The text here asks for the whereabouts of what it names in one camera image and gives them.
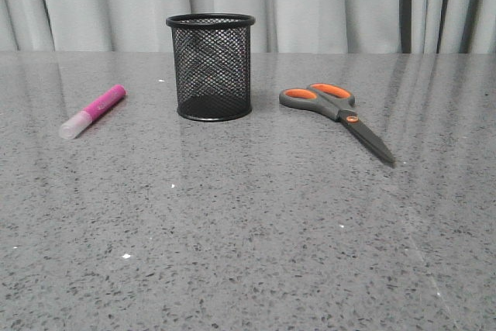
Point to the black mesh pen holder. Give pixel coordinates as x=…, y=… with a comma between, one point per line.
x=212, y=65

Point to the pink highlighter pen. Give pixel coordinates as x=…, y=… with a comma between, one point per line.
x=92, y=112

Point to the grey curtain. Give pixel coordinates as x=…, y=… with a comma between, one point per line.
x=285, y=26

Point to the grey orange scissors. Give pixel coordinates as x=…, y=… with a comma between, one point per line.
x=337, y=104

